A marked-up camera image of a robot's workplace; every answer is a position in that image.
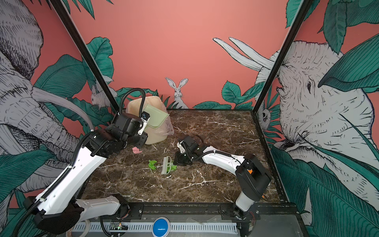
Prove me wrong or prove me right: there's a clear plastic bin liner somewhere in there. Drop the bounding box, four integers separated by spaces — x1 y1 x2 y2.
144 107 172 136

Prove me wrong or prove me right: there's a light green hand brush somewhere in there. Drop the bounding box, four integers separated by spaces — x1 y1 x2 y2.
161 156 174 175

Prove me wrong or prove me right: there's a cream plastic trash bin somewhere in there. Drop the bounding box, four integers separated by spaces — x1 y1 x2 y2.
143 96 171 145

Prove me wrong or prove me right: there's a light green plastic dustpan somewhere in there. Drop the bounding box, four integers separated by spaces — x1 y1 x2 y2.
143 104 169 128

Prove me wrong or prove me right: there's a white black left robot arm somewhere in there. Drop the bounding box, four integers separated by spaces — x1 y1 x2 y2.
12 88 150 237

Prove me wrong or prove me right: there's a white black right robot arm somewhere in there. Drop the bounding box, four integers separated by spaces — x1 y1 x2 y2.
174 135 271 212

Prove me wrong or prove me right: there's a small pink paper scrap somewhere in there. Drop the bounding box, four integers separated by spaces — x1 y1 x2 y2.
132 147 143 154

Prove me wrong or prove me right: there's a green paper scrap far left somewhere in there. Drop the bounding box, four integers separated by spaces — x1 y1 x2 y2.
148 160 157 170

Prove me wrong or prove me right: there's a blue round button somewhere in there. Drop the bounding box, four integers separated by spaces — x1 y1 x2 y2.
152 217 171 237

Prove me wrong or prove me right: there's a coiled clear tube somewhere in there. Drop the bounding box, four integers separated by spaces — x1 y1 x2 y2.
65 220 91 237

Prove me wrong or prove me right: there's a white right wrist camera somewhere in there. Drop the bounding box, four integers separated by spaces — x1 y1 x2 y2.
177 142 187 154

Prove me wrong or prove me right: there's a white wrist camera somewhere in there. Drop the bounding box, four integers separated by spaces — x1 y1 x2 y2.
177 142 187 154
138 111 150 135

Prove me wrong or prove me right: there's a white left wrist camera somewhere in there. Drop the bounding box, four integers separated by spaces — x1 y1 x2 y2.
138 111 150 135

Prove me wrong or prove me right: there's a white slotted cable duct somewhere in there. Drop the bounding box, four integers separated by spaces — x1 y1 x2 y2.
67 221 238 235

